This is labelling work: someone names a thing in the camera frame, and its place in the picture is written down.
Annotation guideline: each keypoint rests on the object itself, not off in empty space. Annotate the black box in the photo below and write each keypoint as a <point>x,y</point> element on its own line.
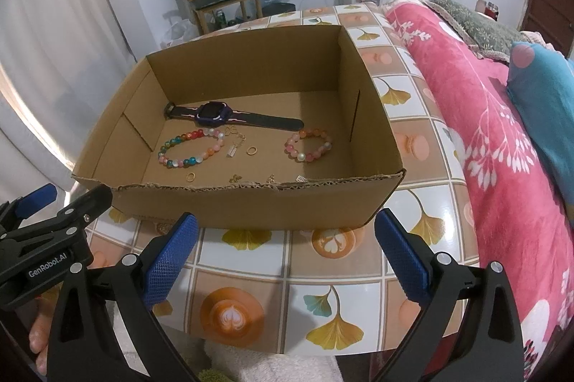
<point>278,9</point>

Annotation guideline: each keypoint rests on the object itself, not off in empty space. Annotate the white plastic bag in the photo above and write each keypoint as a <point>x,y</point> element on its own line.
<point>179,32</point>

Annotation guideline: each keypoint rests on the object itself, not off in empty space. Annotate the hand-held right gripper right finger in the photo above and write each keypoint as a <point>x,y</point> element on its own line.
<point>401,256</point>

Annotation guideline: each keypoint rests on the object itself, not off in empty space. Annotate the pink floral blanket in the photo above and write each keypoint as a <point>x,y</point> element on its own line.
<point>471,117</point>

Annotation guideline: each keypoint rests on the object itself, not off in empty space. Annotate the gold butterfly charm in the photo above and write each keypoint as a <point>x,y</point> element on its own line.
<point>236,178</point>

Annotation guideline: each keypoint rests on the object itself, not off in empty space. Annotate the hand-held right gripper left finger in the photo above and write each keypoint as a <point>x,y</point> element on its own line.
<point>172,261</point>

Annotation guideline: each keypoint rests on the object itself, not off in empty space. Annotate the purple smartwatch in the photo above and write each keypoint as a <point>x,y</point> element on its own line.
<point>210,113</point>

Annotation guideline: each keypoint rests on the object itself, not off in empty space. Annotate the white curtain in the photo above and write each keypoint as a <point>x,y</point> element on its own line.
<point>54,50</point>

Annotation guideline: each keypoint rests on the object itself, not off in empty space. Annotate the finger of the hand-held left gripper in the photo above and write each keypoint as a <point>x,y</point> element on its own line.
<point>92,202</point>
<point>38,199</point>

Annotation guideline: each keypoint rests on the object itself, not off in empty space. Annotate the brown cardboard box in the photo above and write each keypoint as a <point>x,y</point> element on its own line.
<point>269,207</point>

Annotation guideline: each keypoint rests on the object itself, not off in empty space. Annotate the blue pillow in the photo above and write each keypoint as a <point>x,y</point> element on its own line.
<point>547,103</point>

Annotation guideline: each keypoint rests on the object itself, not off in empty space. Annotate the white fluffy cloth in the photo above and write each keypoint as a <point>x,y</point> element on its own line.
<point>278,364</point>

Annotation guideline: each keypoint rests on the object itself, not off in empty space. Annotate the green floral pillow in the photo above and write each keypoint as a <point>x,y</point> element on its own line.
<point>480,27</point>

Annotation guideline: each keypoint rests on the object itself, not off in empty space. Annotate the person's left hand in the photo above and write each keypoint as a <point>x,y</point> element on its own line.
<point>40,337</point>

